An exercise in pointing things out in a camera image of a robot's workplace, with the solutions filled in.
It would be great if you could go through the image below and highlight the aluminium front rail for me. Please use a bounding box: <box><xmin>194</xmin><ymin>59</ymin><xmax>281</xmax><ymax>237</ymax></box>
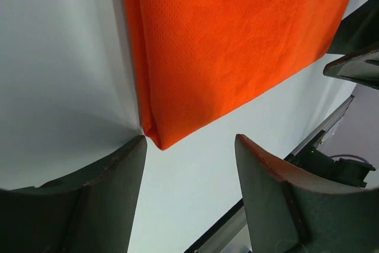
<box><xmin>185</xmin><ymin>200</ymin><xmax>252</xmax><ymax>253</ymax></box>

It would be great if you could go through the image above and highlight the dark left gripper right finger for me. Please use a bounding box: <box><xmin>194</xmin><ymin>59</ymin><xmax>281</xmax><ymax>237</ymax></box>
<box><xmin>235</xmin><ymin>134</ymin><xmax>378</xmax><ymax>252</ymax></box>

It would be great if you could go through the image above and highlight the orange t shirt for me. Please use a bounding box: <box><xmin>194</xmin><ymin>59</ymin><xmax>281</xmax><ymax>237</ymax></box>
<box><xmin>124</xmin><ymin>0</ymin><xmax>349</xmax><ymax>150</ymax></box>

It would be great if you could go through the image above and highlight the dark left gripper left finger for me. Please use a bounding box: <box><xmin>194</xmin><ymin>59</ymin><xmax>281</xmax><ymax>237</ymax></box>
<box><xmin>1</xmin><ymin>135</ymin><xmax>147</xmax><ymax>252</ymax></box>

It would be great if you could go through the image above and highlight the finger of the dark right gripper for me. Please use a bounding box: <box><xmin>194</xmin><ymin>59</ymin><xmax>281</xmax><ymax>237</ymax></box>
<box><xmin>327</xmin><ymin>0</ymin><xmax>378</xmax><ymax>55</ymax></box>
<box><xmin>323</xmin><ymin>47</ymin><xmax>378</xmax><ymax>89</ymax></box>

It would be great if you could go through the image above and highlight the right aluminium corner post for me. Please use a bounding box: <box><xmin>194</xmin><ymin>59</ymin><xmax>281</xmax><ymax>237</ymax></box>
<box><xmin>284</xmin><ymin>95</ymin><xmax>354</xmax><ymax>161</ymax></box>

